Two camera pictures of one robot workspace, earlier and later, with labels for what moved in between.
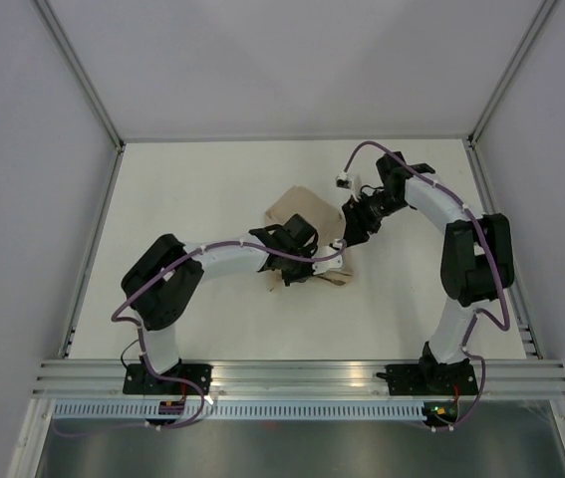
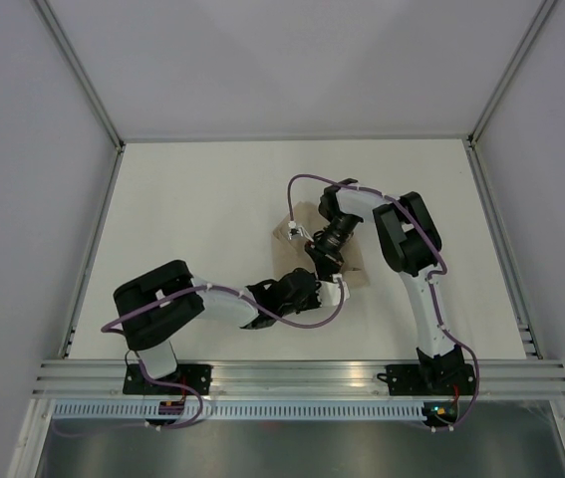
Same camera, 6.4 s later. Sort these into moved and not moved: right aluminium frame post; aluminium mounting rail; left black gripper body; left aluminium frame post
Moved: left black gripper body
Not moved: right aluminium frame post; left aluminium frame post; aluminium mounting rail
